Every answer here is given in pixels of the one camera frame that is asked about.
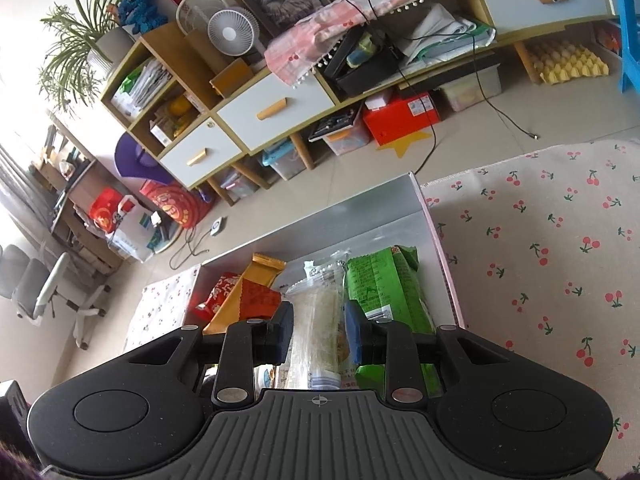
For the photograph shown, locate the yellow star floor sticker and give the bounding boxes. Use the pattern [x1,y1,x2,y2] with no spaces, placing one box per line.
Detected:
[375,130,433,161]

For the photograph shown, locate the red gift bag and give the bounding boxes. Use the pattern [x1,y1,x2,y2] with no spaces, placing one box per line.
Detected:
[90,187,133,233]

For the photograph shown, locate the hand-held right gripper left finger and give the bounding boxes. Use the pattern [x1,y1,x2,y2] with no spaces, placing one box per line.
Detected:
[127,301,296,407]

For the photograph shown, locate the clear bin with black tray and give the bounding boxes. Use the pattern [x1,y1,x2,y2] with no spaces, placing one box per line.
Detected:
[308,105,372,157]

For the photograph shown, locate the small clear bin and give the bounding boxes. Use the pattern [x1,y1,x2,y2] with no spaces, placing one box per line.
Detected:
[217,167,261,200]

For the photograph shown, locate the brown cardboard box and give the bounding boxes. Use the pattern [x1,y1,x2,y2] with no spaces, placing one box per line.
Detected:
[209,58,253,97]

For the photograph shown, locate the red snack packet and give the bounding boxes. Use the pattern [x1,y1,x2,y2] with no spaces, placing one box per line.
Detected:
[194,272,246,323]

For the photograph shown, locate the flat white round fan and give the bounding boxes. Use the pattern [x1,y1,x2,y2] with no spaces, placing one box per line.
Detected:
[176,0,227,36]

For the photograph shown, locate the green snack packet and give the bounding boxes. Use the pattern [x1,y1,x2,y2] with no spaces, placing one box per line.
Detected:
[344,245,443,397]

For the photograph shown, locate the clear bin with blue lid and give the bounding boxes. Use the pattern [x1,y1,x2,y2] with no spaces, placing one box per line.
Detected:
[262,140,307,181]

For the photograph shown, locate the wooden cabinet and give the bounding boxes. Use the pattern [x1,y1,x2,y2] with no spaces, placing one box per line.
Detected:
[100,0,626,206]

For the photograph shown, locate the yellow egg tray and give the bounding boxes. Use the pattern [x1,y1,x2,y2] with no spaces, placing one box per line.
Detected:
[525,42,611,85]

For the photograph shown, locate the potted green plant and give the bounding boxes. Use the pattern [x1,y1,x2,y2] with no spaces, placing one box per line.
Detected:
[39,0,138,116]

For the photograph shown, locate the white office chair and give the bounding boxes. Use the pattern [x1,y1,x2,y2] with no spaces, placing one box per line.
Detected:
[0,245,113,351]

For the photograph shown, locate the pink floral cloth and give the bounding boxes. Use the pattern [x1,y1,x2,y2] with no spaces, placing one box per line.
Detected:
[264,0,536,83]

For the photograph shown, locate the pile of white papers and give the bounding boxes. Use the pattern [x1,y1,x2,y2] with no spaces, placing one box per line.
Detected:
[400,2,498,66]

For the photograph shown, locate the clear storage bin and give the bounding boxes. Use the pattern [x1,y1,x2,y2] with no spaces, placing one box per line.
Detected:
[437,57,502,112]

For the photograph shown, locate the stack of documents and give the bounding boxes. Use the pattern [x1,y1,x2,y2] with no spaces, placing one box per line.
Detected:
[111,57,173,118]

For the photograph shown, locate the purple hat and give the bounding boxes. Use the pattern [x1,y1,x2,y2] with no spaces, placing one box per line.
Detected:
[114,132,173,183]

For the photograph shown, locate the cluttered wooden desk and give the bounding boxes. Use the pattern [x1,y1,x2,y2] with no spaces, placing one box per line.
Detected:
[30,120,126,261]

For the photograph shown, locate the black open case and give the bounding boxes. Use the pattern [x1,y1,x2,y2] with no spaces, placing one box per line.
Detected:
[320,25,406,98]

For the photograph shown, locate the red patterned bag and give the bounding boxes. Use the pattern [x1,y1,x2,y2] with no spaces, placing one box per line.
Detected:
[140,180,213,230]

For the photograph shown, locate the small white desk fan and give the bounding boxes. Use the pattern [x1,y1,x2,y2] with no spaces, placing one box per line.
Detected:
[207,7,258,61]

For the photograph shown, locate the blue plastic stool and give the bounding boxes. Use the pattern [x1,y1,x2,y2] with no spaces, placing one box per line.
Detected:
[612,0,640,93]

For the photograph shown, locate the yellow orange snack packet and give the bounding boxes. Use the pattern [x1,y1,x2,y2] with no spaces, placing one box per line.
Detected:
[202,253,287,336]

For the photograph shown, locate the red cardboard box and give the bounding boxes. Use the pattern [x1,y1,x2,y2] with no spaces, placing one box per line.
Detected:
[362,92,442,148]

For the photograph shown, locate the blue plush toy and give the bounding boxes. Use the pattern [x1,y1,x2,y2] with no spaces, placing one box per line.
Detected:
[107,0,168,36]

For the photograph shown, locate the white paper bag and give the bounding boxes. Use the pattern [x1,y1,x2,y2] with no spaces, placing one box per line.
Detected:
[107,195,168,263]

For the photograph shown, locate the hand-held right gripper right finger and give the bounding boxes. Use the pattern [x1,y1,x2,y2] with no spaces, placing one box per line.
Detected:
[344,300,501,405]

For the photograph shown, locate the yellow bags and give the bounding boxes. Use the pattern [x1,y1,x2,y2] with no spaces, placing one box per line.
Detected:
[167,97,198,138]

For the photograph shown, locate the white pink box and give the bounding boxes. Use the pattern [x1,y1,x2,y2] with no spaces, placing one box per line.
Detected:
[187,171,468,341]

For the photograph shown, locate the clear rice cracker packet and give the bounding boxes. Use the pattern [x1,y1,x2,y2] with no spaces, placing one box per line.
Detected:
[286,259,351,392]

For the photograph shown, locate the orange patterned box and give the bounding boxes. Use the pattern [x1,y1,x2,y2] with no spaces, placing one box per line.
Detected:
[595,22,623,55]

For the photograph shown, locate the black cable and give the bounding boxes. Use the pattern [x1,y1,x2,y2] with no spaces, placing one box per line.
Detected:
[405,30,541,141]
[327,0,437,173]

